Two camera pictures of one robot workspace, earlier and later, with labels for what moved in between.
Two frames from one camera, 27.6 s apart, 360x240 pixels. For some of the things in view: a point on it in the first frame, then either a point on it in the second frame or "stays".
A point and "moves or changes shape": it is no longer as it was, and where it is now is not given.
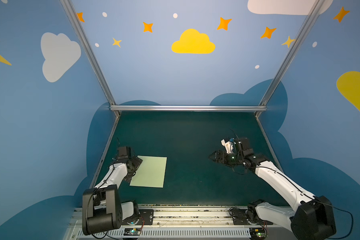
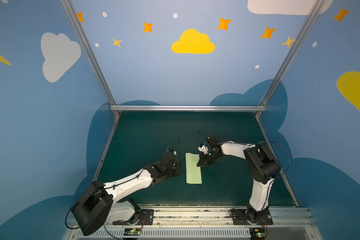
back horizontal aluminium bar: [188, 108] stays
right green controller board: [257, 233] stays
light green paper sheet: [150, 173] moves or changes shape
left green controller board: [132, 231] stays
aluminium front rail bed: [228, 223] stays
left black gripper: [133, 167] to [174, 163]
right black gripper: [225, 157] to [208, 156]
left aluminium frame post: [88, 50] stays
